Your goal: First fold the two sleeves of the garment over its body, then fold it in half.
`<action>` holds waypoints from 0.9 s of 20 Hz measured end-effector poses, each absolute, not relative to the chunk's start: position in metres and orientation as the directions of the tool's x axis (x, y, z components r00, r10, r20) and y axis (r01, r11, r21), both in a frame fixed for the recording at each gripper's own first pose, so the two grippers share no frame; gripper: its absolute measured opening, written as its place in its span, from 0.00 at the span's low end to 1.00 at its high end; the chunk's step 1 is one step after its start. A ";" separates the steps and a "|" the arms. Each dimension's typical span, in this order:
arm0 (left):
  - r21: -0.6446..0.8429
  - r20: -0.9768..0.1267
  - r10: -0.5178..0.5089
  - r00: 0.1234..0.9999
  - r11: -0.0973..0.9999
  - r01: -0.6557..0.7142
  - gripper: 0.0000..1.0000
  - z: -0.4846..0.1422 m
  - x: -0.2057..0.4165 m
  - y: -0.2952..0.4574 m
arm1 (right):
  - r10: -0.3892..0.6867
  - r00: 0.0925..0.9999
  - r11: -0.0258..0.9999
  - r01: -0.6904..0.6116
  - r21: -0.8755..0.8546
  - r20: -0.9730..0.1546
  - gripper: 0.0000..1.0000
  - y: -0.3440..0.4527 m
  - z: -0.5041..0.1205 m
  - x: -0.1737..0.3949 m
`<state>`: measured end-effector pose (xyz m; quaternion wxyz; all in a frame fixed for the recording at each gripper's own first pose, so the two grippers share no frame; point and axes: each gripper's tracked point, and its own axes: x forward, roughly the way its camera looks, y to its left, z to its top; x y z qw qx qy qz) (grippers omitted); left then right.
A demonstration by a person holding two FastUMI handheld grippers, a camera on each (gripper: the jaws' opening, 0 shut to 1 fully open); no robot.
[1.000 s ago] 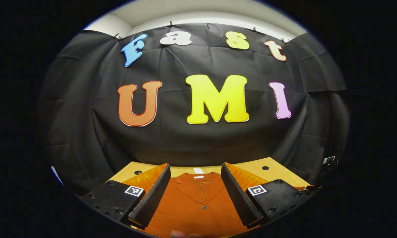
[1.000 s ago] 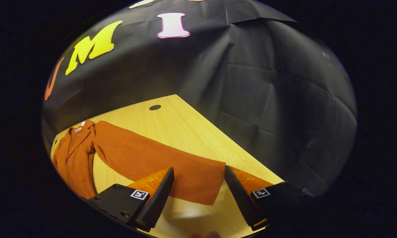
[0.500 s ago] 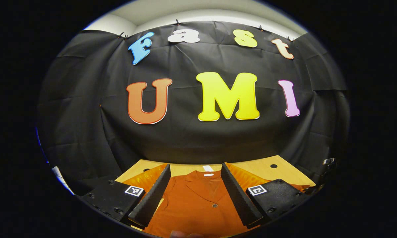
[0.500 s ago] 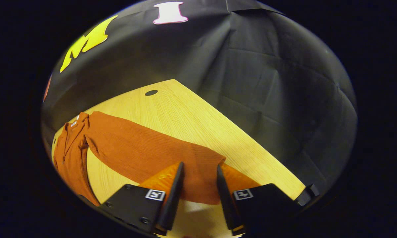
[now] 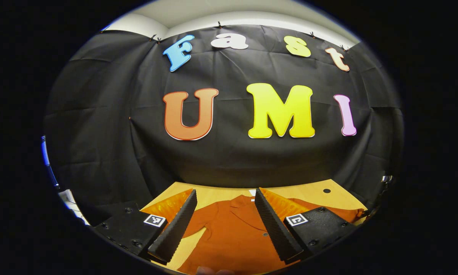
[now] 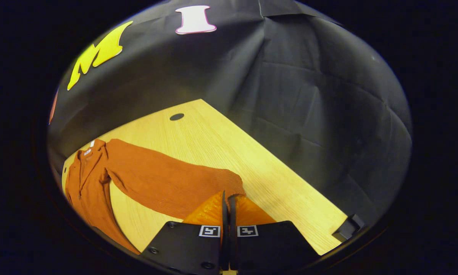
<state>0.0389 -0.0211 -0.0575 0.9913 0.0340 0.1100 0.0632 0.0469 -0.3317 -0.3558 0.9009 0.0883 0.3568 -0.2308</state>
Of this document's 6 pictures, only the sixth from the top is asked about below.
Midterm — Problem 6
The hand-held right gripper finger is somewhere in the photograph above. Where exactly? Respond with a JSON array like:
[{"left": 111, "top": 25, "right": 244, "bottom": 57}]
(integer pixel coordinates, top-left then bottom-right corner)
[
  {"left": 229, "top": 195, "right": 321, "bottom": 272},
  {"left": 141, "top": 191, "right": 229, "bottom": 275}
]

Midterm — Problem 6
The orange button-up shirt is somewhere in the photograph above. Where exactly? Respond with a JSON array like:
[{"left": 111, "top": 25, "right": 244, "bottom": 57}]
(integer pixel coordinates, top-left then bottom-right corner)
[{"left": 63, "top": 138, "right": 247, "bottom": 255}]

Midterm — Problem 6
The small black block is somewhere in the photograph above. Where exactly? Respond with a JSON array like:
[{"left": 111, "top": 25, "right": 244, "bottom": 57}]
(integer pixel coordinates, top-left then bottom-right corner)
[{"left": 332, "top": 214, "right": 366, "bottom": 241}]

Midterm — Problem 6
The black backdrop cloth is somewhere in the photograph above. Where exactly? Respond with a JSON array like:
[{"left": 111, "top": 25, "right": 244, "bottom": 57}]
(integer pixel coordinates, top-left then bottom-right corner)
[{"left": 48, "top": 0, "right": 413, "bottom": 230}]

